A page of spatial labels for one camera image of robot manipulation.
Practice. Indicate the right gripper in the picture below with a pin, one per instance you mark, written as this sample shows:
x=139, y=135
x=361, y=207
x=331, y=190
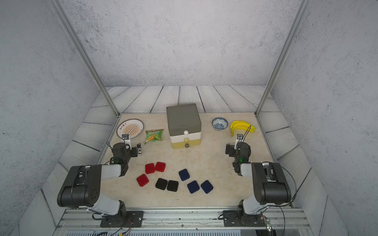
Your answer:
x=232, y=147

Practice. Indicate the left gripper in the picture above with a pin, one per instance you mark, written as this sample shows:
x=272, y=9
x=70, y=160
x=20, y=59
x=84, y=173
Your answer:
x=135, y=154

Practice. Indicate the red brooch box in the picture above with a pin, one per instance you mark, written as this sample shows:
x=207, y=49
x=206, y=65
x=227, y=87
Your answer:
x=160, y=167
x=142, y=180
x=149, y=168

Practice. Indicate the three-tier drawer cabinet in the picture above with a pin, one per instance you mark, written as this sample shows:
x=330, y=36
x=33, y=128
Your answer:
x=184, y=125

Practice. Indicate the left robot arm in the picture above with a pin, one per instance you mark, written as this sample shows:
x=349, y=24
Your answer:
x=81, y=189

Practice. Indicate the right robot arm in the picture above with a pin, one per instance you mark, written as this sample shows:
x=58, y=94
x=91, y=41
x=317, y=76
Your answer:
x=270, y=189

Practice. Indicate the black brooch box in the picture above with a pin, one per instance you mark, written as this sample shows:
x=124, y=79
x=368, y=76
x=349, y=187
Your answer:
x=161, y=184
x=172, y=186

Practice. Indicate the navy brooch box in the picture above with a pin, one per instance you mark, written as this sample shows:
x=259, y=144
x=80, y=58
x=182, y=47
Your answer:
x=207, y=187
x=193, y=187
x=184, y=175

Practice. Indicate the green snack bag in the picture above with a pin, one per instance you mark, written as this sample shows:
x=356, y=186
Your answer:
x=153, y=135

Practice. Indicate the round patterned plate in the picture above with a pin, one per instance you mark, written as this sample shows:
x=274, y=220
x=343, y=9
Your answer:
x=132, y=127

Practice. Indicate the yellow banana bunch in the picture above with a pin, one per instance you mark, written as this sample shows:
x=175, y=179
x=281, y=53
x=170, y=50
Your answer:
x=241, y=125

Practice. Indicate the blue white porcelain bowl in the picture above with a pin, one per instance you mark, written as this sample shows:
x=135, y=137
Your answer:
x=219, y=124

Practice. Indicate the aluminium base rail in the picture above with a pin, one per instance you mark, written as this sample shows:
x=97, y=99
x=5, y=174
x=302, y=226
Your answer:
x=203, y=221

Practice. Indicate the left frame post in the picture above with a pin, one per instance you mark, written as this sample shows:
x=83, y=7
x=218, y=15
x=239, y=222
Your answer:
x=67, y=26

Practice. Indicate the frame post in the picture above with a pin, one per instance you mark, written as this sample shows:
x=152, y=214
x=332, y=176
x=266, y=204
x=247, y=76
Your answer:
x=283, y=54
x=67, y=26

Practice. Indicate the right frame post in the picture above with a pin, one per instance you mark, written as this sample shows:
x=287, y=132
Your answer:
x=283, y=54

